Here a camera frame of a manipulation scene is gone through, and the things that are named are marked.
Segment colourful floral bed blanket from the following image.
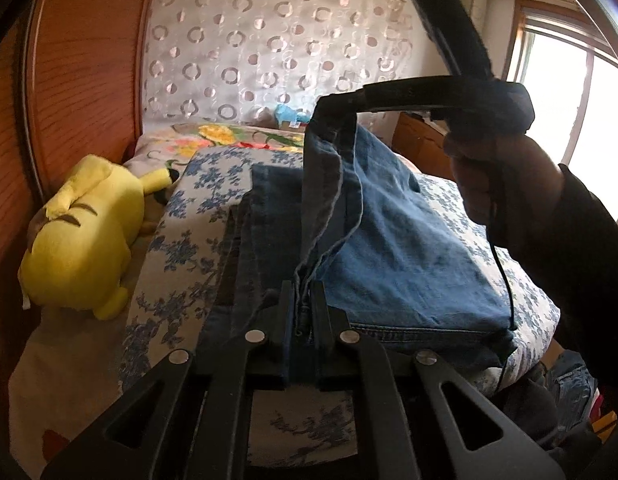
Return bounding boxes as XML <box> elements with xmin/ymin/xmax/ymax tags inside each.
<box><xmin>9</xmin><ymin>121</ymin><xmax>312</xmax><ymax>466</ymax></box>

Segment yellow plush toy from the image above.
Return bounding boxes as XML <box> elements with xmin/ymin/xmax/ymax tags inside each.
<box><xmin>17</xmin><ymin>153</ymin><xmax>173</xmax><ymax>322</ymax></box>

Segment white blue floral quilt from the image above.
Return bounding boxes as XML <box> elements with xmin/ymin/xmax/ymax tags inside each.
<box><xmin>119</xmin><ymin>146</ymin><xmax>563</xmax><ymax>467</ymax></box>

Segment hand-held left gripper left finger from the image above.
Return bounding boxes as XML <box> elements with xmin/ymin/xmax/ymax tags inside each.
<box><xmin>41</xmin><ymin>281</ymin><xmax>294</xmax><ymax>480</ymax></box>

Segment circle patterned sheer curtain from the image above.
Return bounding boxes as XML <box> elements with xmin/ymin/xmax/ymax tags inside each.
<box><xmin>138</xmin><ymin>0</ymin><xmax>456</xmax><ymax>134</ymax></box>

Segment wooden framed window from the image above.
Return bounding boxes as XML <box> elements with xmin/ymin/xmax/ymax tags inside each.
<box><xmin>506</xmin><ymin>0</ymin><xmax>618</xmax><ymax>233</ymax></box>

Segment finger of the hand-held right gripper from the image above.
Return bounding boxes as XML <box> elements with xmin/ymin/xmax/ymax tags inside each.
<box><xmin>313</xmin><ymin>91</ymin><xmax>370</xmax><ymax>118</ymax></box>

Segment crumpled blue denim garment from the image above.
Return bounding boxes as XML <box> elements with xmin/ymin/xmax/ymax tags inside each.
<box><xmin>543</xmin><ymin>349</ymin><xmax>600</xmax><ymax>423</ymax></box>

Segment blue denim pants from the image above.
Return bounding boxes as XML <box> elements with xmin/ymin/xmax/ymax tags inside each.
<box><xmin>199</xmin><ymin>105</ymin><xmax>520</xmax><ymax>397</ymax></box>

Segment wooden side cabinet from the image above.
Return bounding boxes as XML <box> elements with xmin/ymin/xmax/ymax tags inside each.
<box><xmin>392</xmin><ymin>111</ymin><xmax>456</xmax><ymax>179</ymax></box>

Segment black cable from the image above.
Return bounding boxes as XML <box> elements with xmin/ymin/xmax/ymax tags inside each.
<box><xmin>486</xmin><ymin>160</ymin><xmax>518</xmax><ymax>391</ymax></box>

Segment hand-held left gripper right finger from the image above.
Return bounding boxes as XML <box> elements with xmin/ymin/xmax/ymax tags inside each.
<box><xmin>311</xmin><ymin>281</ymin><xmax>566</xmax><ymax>480</ymax></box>

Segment person's right hand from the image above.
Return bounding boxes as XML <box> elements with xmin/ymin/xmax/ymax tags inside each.
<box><xmin>443</xmin><ymin>132</ymin><xmax>566</xmax><ymax>247</ymax></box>

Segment person's right forearm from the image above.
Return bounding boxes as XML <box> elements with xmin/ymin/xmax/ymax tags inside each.
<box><xmin>491</xmin><ymin>162</ymin><xmax>618</xmax><ymax>391</ymax></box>

